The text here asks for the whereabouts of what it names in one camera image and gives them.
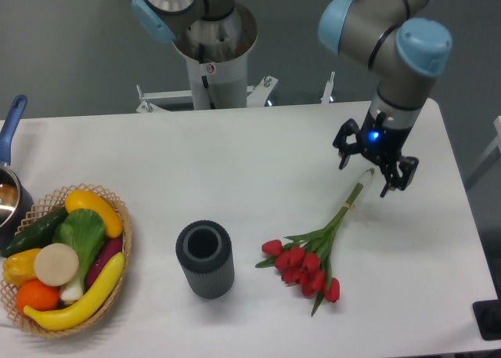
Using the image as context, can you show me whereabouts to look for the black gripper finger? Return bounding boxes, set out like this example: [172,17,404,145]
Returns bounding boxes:
[333,118,361,170]
[380,156,419,198]

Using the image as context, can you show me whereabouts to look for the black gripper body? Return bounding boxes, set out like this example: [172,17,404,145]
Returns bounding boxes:
[355,110,413,170]

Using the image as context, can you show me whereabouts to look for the red tulip bouquet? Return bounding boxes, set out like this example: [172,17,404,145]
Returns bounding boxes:
[255,168,375,316]

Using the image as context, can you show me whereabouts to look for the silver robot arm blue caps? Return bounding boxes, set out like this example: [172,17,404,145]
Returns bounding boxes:
[132,0,452,191]

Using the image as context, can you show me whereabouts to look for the black device table corner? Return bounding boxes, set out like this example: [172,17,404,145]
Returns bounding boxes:
[472,299,500,341]

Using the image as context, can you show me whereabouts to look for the dark grey ribbed vase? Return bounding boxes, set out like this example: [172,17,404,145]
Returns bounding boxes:
[175,220,235,299]

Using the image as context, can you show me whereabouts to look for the purple sweet potato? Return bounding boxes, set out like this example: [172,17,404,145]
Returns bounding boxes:
[85,237,123,289]

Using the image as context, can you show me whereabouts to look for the yellow squash upper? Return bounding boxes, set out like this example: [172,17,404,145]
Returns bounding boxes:
[64,190,124,238]

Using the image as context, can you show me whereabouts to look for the green leafy bok choy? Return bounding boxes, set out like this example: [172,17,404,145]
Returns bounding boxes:
[52,209,106,305]

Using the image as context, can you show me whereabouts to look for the woven wicker basket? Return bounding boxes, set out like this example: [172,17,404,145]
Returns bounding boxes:
[1,183,132,338]

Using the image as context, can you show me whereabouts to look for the beige round disc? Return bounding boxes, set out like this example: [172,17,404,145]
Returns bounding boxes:
[34,243,79,287]

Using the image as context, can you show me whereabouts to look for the green cucumber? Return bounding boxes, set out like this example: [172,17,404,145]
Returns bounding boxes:
[1,208,68,258]

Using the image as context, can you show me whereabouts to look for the yellow banana squash lower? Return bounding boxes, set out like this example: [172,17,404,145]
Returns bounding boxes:
[23,252,125,331]

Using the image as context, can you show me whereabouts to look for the orange fruit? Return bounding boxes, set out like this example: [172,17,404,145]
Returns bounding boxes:
[16,280,59,314]

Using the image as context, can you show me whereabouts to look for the yellow bell pepper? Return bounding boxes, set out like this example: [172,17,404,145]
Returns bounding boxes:
[2,248,41,287]

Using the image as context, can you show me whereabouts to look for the white frame right edge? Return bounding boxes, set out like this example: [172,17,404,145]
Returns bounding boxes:
[463,116,500,191]

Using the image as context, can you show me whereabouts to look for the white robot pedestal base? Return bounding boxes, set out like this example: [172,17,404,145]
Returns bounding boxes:
[135,40,336,114]

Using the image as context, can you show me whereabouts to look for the black cable on pedestal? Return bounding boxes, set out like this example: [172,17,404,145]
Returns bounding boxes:
[197,43,216,110]

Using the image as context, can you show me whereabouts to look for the blue handled saucepan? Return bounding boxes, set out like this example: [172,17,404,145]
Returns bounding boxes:
[1,95,33,249]

